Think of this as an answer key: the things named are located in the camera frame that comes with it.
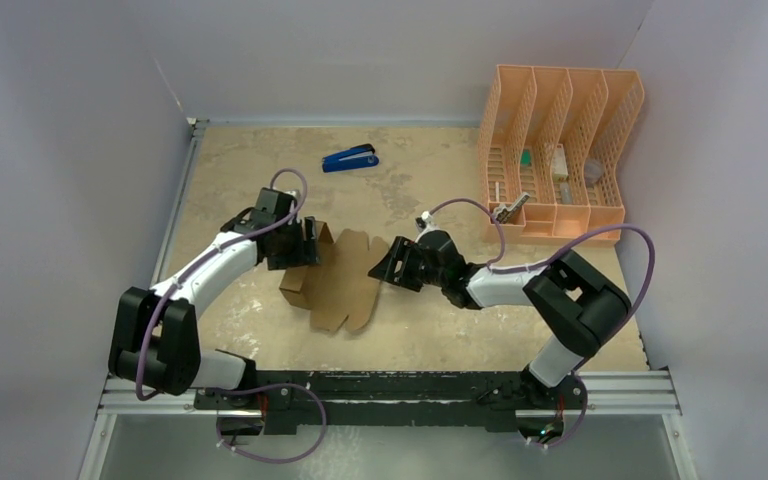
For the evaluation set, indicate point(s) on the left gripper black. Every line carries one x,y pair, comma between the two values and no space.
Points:
304,253

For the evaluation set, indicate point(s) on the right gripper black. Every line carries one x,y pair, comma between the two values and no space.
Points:
408,263

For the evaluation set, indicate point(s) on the brown cardboard box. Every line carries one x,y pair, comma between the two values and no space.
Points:
337,292

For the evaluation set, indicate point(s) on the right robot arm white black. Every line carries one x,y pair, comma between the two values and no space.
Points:
582,308

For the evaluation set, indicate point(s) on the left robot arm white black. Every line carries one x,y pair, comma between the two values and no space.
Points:
155,340

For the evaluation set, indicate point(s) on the blue black stapler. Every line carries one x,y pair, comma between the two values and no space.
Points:
357,157

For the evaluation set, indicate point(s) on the black white patterned clip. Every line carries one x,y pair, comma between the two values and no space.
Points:
504,213

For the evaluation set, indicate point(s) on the green item in organizer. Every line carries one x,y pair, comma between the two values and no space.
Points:
526,158

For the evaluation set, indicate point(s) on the orange plastic file organizer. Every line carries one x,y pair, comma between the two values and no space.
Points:
549,148

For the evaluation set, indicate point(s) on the grey round item in organizer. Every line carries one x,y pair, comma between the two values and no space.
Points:
593,170

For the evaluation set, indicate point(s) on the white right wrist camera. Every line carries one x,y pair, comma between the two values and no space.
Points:
425,224

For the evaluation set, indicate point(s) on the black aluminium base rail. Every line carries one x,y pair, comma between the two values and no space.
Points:
497,401

